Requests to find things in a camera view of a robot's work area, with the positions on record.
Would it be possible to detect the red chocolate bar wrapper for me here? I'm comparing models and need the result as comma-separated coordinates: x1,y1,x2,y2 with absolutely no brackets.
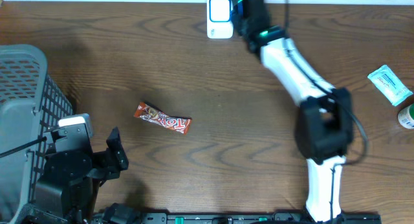
134,102,192,135

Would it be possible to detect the green lid seasoning jar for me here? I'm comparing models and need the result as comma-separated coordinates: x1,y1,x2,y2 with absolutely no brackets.
397,104,414,129

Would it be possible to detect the left black cable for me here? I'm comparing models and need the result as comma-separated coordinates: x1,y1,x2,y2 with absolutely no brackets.
0,136,48,159

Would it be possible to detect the teal wet wipes pack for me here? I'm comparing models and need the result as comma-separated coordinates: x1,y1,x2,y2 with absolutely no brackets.
367,65,413,106

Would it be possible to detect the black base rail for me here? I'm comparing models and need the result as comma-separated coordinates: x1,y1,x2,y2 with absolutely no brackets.
90,212,382,224

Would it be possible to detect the grey plastic mesh basket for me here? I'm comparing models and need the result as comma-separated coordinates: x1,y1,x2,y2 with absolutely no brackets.
1,45,74,223

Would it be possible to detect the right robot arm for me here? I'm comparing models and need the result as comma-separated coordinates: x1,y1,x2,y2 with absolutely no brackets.
230,0,353,223

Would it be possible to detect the white barcode scanner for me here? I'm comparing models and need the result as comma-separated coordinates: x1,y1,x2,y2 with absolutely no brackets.
206,0,234,39

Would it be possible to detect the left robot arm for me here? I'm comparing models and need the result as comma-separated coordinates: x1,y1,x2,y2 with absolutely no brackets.
16,124,140,223

